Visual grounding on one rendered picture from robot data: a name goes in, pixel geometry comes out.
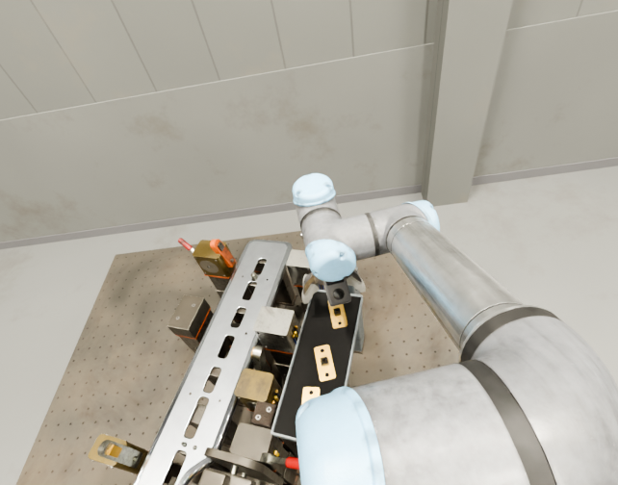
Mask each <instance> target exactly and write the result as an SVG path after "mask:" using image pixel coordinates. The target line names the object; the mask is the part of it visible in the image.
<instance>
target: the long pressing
mask: <svg viewBox="0 0 618 485"><path fill-rule="evenodd" d="M292 249H293V248H292V245H291V244H290V243H289V242H280V241H269V240H252V241H250V242H248V243H247V244H246V246H245V249H244V251H243V253H242V255H241V257H240V259H239V262H238V264H237V265H236V267H235V269H234V271H233V273H232V275H231V278H230V280H229V282H228V284H227V286H226V288H225V290H224V293H223V295H222V297H221V299H220V301H219V304H218V306H217V309H216V311H215V312H214V314H213V316H212V318H211V320H210V322H209V325H208V327H207V329H206V331H205V333H204V335H203V337H202V339H201V342H200V344H199V346H198V348H197V350H196V352H195V354H194V356H193V359H192V361H191V363H190V365H189V367H188V369H187V371H186V374H185V376H184V378H183V380H182V382H181V384H180V386H179V389H178V391H177V393H176V395H175V397H174V399H173V401H172V403H171V405H170V407H169V409H168V411H167V414H166V416H165V418H164V421H163V423H162V425H161V427H160V429H159V431H158V433H157V435H156V438H155V440H154V442H153V444H152V446H151V448H150V450H149V451H148V454H147V456H146V458H145V460H144V462H143V464H142V467H141V470H140V472H139V474H138V476H137V478H136V480H135V482H134V484H133V485H163V484H164V482H165V480H166V477H167V474H168V471H169V469H170V467H171V464H172V462H173V460H174V457H175V455H176V453H177V452H178V451H184V452H186V454H187V456H186V458H185V461H184V463H183V466H182V468H181V471H180V473H179V474H178V477H177V479H176V482H175V484H174V485H188V484H189V483H190V481H191V480H192V479H193V478H194V477H195V476H196V475H197V474H199V473H200V472H202V471H204V469H207V468H208V467H210V466H211V465H212V464H213V463H214V462H215V461H213V460H212V459H210V458H208V457H206V456H204V453H205V450H206V448H207V447H210V448H214V449H218V450H220V449H221V447H222V444H223V441H224V438H225V435H226V433H227V430H228V427H229V424H230V422H231V420H232V417H233V414H234V412H235V409H236V406H237V403H238V400H239V399H238V398H237V397H236V396H235V394H234V392H235V389H236V387H237V384H238V381H239V379H240V376H241V373H242V371H243V369H250V367H251V364H252V361H253V360H252V358H251V355H250V354H251V351H252V348H253V347H255V346H256V345H258V344H259V343H260V341H259V339H258V337H257V336H256V334H255V332H254V331H253V327H254V324H255V322H256V320H257V317H258V315H259V312H260V310H261V307H262V306H267V307H272V305H273V302H274V300H275V298H276V295H277V292H278V289H279V287H280V284H281V281H282V278H283V275H284V273H285V270H286V267H287V266H286V264H287V261H288V258H289V256H290V253H291V250H292ZM261 259H262V260H266V263H265V265H264V268H263V270H262V273H261V274H260V275H258V274H257V276H258V278H257V280H256V281H252V280H251V279H252V278H251V273H252V272H254V270H255V268H256V266H257V264H258V261H259V260H261ZM242 276H243V277H242ZM267 279H269V280H268V281H267ZM251 282H253V283H256V284H257V285H256V287H255V290H254V292H253V295H252V297H251V299H250V300H244V299H243V297H244V295H245V291H246V289H247V286H248V284H249V283H251ZM239 308H245V309H246V311H245V315H244V317H243V319H242V322H241V324H240V326H239V327H237V328H236V327H232V326H231V324H232V322H233V319H234V317H235V316H236V313H237V311H238V309H239ZM245 332H247V335H245ZM227 336H231V337H234V341H233V344H232V345H231V348H230V350H229V353H228V355H227V357H226V358H219V352H220V350H221V347H222V345H223V343H224V340H225V338H226V337H227ZM213 368H219V369H221V372H220V375H219V378H218V381H217V383H216V386H215V388H214V390H213V391H212V392H211V393H206V392H204V388H205V385H206V383H207V381H208V378H209V376H210V374H211V371H212V369H213ZM189 393H192V394H191V395H189ZM202 397H206V398H208V399H209V402H208V404H207V407H206V409H205V412H204V414H203V416H202V419H201V421H200V424H199V426H198V428H197V430H196V433H195V435H194V437H193V438H191V439H190V438H187V437H185V433H186V430H187V428H188V425H189V423H190V421H191V418H192V416H193V412H194V410H195V408H196V405H197V403H198V401H199V400H200V399H201V398H202ZM219 400H221V402H219ZM182 442H184V443H187V446H186V447H183V446H182V445H181V443H182ZM193 446H197V449H196V450H193Z"/></svg>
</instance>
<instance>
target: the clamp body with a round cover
mask: <svg viewBox="0 0 618 485"><path fill-rule="evenodd" d="M282 392H283V389H281V387H280V385H279V384H278V382H277V381H276V379H275V377H274V376H273V374H272V373H269V372H264V371H259V370H251V369H243V371H242V373H241V376H240V379H239V381H238V384H237V387H236V389H235V392H234V394H235V396H236V397H237V398H238V399H239V400H240V401H241V402H242V403H243V404H244V405H245V407H246V408H247V410H249V411H253V412H254V410H255V407H256V404H257V401H263V402H266V403H270V404H274V405H276V406H277V407H278V405H279V401H280V398H281V395H282Z"/></svg>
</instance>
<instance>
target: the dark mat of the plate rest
mask: <svg viewBox="0 0 618 485"><path fill-rule="evenodd" d="M360 300H361V297H357V296H352V297H351V302H349V303H345V304H344V309H345V313H346V317H347V321H348V326H346V327H342V328H337V329H334V328H333V325H332V320H331V316H330V312H329V307H328V298H327V294H326V293H321V292H316V293H314V294H313V297H312V300H311V304H310V307H309V311H308V314H307V318H306V321H305V324H304V327H303V331H302V334H301V338H300V341H299V345H298V348H297V352H296V357H295V360H294V363H293V367H292V370H291V374H290V377H289V381H288V384H287V388H286V391H285V395H284V397H283V401H282V404H281V408H280V411H279V414H278V418H277V421H276V425H275V428H274V431H273V432H274V433H278V434H282V435H286V436H290V437H294V438H296V413H297V411H298V409H299V407H300V406H301V402H302V393H303V388H304V387H318V388H320V396H323V395H327V394H330V393H331V392H332V391H333V390H335V389H337V388H340V387H344V386H345V381H346V376H347V371H348V361H349V356H350V352H351V346H352V341H353V336H354V331H355V325H356V321H357V316H358V311H359V305H360ZM321 345H329V347H330V352H331V356H332V361H333V365H334V370H335V374H336V378H335V379H331V380H326V381H320V378H319V372H318V367H317V361H316V356H315V351H314V348H315V347H317V346H321Z"/></svg>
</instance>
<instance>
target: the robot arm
mask: <svg viewBox="0 0 618 485"><path fill-rule="evenodd" d="M335 194H336V193H335V191H334V188H333V184H332V181H331V180H330V179H329V178H328V177H327V176H325V175H323V174H319V173H312V174H308V175H304V176H302V177H300V178H299V179H298V180H297V181H296V182H295V183H294V185H293V196H294V200H293V201H294V204H296V212H297V216H298V221H299V225H300V229H301V232H302V233H300V234H299V235H300V236H301V237H302V238H303V241H304V245H305V255H306V257H307V259H308V263H309V266H310V269H311V271H312V272H311V273H310V274H308V275H307V274H305V275H304V277H303V290H302V302H303V304H307V303H310V302H309V300H310V299H311V298H312V297H313V294H314V293H316V292H317V291H318V290H319V284H320V285H324V286H325V290H326V294H327V298H328V302H329V305H330V306H331V307H333V306H337V305H341V304H345V303H349V302H351V296H350V292H349V289H348V285H351V286H353V287H354V288H355V289H356V290H358V291H359V293H362V292H365V291H366V287H365V284H364V282H363V280H362V278H361V277H360V276H359V274H358V271H357V269H356V261H359V260H363V259H367V258H371V257H375V256H379V255H383V254H387V253H391V254H392V255H393V257H394V258H395V260H396V261H397V262H398V264H399V266H400V267H401V269H402V270H403V272H404V273H405V274H406V276H407V277H408V279H409V280H410V282H411V283H412V284H413V286H414V287H415V289H416V290H417V292H418V293H419V294H420V296H421V297H422V299H423V300H424V302H425V304H426V305H427V306H428V308H429V309H430V311H431V312H432V314H433V315H434V316H435V318H437V320H438V321H439V323H440V324H441V325H442V327H443V328H444V330H445V331H446V333H447V334H448V336H449V337H450V338H451V340H452V342H453V343H454V345H455V346H456V347H457V349H458V350H459V352H460V353H459V363H455V364H451V365H447V366H443V367H439V368H435V369H431V370H423V371H419V372H415V373H410V374H406V375H403V376H398V377H394V378H390V379H386V380H381V381H377V382H374V383H370V384H365V385H361V386H357V387H353V388H349V387H340V388H337V389H335V390H333V391H332V392H331V393H330V394H327V395H323V396H317V397H314V398H310V399H308V400H306V401H305V402H304V403H303V404H302V405H301V406H300V407H299V409H298V411H297V413H296V442H297V452H298V463H299V471H300V480H301V485H618V387H617V385H616V383H615V381H614V379H613V377H612V375H611V373H610V371H609V370H608V369H607V367H606V366H605V364H604V363H603V361H602V360H601V359H600V357H599V356H598V354H597V353H596V352H595V351H594V350H593V349H592V347H591V346H590V345H589V344H588V343H587V342H586V341H585V340H584V338H583V337H581V336H580V335H579V334H578V333H577V332H576V331H575V330H574V329H572V328H571V327H570V326H569V325H568V324H566V323H565V322H564V321H562V320H561V319H560V318H558V317H557V316H556V315H555V314H554V313H552V312H550V311H549V310H547V309H545V308H542V307H539V306H534V305H525V304H523V303H522V302H521V301H520V300H519V299H518V298H516V297H515V296H514V295H513V294H512V293H510V292H509V291H508V290H507V289H506V288H505V287H504V286H502V285H501V284H500V283H499V282H498V281H497V280H495V279H494V278H493V277H492V276H491V275H490V274H488V273H487V272H486V271H485V270H484V269H483V268H481V267H480V266H479V265H478V264H477V263H475V262H474V261H473V260H472V259H471V258H470V257H469V256H467V255H466V254H465V253H464V252H463V251H462V250H460V249H459V248H458V247H457V246H456V245H455V244H453V243H452V242H451V241H450V240H449V239H447V238H446V237H445V236H444V235H443V234H442V233H440V224H439V219H438V216H437V213H436V211H435V210H434V209H433V206H432V205H431V204H430V203H429V202H428V201H425V200H421V201H415V202H405V203H402V204H401V205H398V206H394V207H390V208H385V209H381V210H377V211H373V212H369V213H365V214H362V215H357V216H353V217H346V218H342V217H341V215H340V213H339V210H338V207H337V203H336V199H335Z"/></svg>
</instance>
